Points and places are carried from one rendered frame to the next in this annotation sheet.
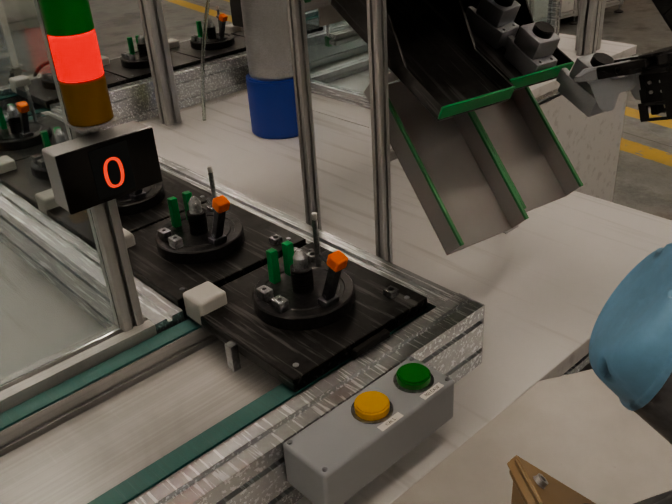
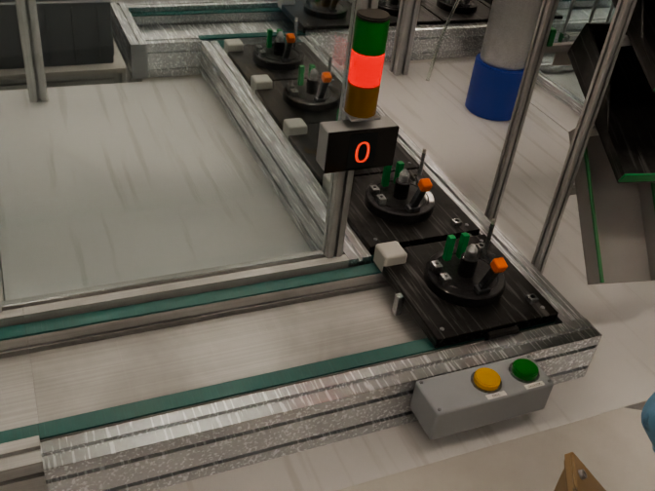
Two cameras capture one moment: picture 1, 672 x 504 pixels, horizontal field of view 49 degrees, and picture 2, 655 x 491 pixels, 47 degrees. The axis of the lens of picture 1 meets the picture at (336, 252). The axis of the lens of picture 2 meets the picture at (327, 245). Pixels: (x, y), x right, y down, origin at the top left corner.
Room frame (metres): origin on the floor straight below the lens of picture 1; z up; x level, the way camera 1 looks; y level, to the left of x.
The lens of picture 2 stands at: (-0.23, 0.02, 1.77)
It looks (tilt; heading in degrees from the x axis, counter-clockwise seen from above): 36 degrees down; 14
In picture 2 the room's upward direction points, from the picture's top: 7 degrees clockwise
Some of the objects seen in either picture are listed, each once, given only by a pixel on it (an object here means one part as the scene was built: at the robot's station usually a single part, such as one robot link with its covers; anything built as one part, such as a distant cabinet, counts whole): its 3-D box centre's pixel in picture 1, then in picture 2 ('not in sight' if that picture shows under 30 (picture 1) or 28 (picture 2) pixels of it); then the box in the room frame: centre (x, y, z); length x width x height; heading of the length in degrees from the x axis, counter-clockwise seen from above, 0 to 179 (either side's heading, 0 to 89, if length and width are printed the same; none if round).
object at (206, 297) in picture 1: (205, 303); (390, 257); (0.86, 0.19, 0.97); 0.05 x 0.05 x 0.04; 41
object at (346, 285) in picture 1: (303, 294); (464, 277); (0.85, 0.05, 0.98); 0.14 x 0.14 x 0.02
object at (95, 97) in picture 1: (86, 98); (362, 96); (0.81, 0.27, 1.28); 0.05 x 0.05 x 0.05
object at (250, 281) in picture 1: (304, 306); (462, 285); (0.85, 0.05, 0.96); 0.24 x 0.24 x 0.02; 41
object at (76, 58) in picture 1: (76, 54); (366, 65); (0.81, 0.27, 1.33); 0.05 x 0.05 x 0.05
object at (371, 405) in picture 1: (372, 408); (486, 380); (0.63, -0.03, 0.96); 0.04 x 0.04 x 0.02
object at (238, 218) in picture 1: (196, 218); (402, 185); (1.04, 0.22, 1.01); 0.24 x 0.24 x 0.13; 41
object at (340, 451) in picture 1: (373, 428); (481, 395); (0.63, -0.03, 0.93); 0.21 x 0.07 x 0.06; 131
